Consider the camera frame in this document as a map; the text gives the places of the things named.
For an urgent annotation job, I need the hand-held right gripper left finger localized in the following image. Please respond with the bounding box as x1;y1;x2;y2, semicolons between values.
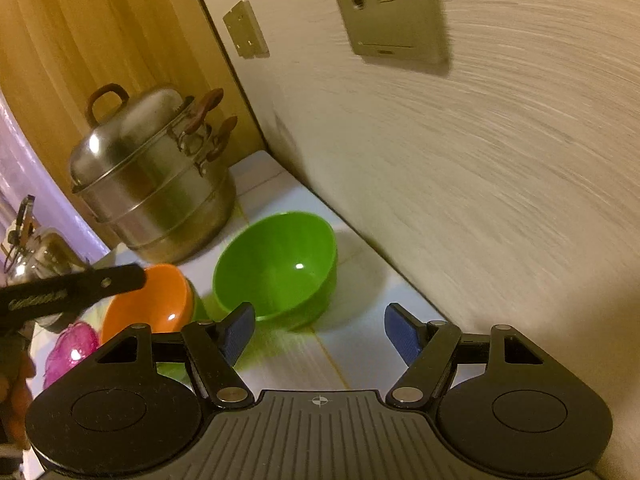
94;302;257;409

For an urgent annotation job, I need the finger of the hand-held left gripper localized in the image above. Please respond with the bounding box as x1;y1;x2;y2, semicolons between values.
65;263;147;312

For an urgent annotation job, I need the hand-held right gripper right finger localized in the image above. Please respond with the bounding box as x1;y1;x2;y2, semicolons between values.
384;303;544;409

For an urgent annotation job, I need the orange plastic bowl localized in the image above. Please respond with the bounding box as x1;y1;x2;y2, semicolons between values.
100;263;195;347

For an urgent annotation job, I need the purple glass plate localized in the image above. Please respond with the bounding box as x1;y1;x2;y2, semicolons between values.
42;322;101;392

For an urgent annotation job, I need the person's left hand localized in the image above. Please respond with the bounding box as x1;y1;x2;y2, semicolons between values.
0;354;37;453

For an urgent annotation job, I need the stainless steel kettle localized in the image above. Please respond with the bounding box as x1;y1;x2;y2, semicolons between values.
0;194;88;333

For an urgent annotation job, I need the checkered tablecloth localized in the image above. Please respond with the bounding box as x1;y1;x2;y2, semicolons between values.
20;150;453;480

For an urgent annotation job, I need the stainless steel steamer pot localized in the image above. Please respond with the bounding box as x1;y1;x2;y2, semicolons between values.
69;84;240;265

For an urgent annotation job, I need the wooden door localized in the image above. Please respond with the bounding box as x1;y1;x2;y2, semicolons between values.
0;0;267;261

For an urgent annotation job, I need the large beige wall socket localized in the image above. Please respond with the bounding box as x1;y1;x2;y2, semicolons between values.
322;0;452;67

